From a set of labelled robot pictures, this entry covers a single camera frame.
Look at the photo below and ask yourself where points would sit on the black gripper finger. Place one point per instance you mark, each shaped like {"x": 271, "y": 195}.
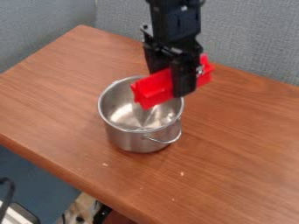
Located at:
{"x": 156, "y": 58}
{"x": 184, "y": 66}

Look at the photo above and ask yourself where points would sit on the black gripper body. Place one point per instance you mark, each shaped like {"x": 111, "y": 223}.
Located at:
{"x": 175, "y": 25}

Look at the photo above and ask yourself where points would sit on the red plastic block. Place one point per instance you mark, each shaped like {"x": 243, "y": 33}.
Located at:
{"x": 154, "y": 89}

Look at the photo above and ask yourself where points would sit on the stainless steel metal pot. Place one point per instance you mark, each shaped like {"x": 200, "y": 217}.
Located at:
{"x": 135, "y": 129}

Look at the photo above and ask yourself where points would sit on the wooden table leg base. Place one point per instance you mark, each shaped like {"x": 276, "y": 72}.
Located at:
{"x": 84, "y": 211}

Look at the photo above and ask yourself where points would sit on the grey device under table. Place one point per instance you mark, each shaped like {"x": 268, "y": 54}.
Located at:
{"x": 19, "y": 215}

